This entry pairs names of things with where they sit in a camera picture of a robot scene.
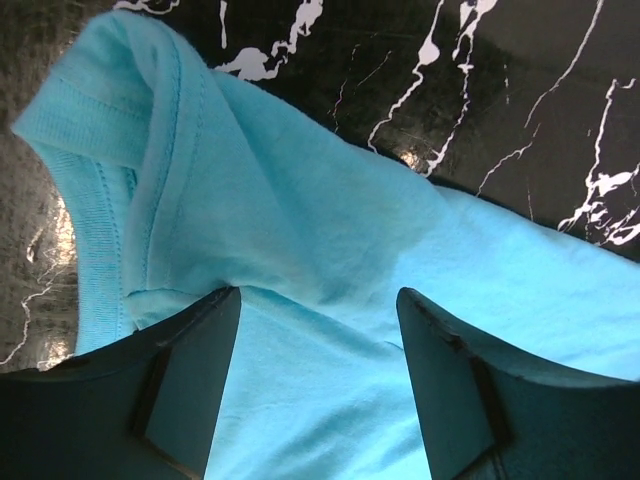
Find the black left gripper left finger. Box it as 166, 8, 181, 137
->
1, 288, 241, 479

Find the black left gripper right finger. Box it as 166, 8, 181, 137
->
396, 288, 639, 479

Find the light cyan t shirt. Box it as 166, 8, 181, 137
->
12, 10, 639, 479

